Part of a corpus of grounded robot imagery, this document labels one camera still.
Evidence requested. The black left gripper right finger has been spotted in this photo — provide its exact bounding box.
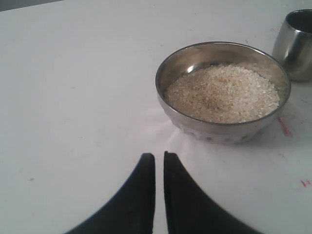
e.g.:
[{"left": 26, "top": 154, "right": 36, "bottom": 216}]
[{"left": 164, "top": 151, "right": 259, "bottom": 234}]

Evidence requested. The steel bowl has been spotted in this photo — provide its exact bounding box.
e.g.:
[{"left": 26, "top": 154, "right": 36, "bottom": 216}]
[{"left": 155, "top": 41, "right": 291, "bottom": 144}]

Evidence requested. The small steel cup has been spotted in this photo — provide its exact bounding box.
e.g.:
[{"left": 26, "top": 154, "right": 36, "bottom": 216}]
[{"left": 272, "top": 9, "right": 312, "bottom": 82}]

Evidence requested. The white rice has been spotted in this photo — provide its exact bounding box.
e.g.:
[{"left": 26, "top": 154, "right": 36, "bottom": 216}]
[{"left": 165, "top": 65, "right": 280, "bottom": 124}]

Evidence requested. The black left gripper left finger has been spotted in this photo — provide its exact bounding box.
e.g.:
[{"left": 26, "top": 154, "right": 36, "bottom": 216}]
[{"left": 68, "top": 153, "right": 155, "bottom": 234}]

